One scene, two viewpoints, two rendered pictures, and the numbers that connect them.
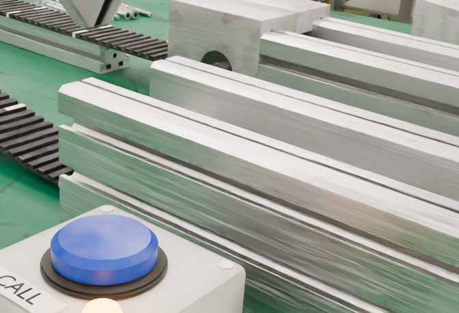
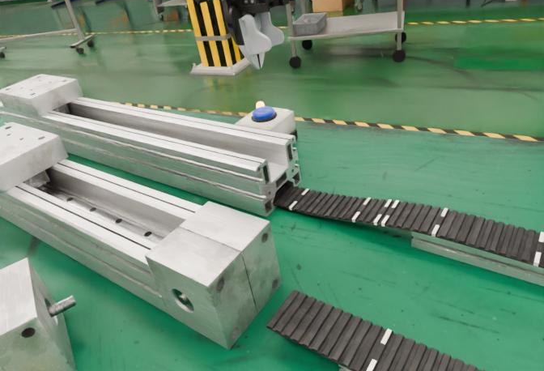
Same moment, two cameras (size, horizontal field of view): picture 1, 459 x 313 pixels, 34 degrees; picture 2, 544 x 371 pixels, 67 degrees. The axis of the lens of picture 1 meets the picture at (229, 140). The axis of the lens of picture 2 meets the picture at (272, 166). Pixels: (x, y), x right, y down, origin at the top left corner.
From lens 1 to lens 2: 0.95 m
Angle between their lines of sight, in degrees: 127
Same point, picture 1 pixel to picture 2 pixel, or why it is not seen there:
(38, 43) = not seen: outside the picture
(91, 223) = (266, 111)
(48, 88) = (381, 296)
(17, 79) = (417, 306)
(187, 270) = (247, 119)
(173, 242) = (250, 123)
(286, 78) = not seen: hidden behind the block
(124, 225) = (259, 112)
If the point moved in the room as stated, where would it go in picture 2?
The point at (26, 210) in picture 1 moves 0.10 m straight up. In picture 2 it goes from (316, 185) to (310, 127)
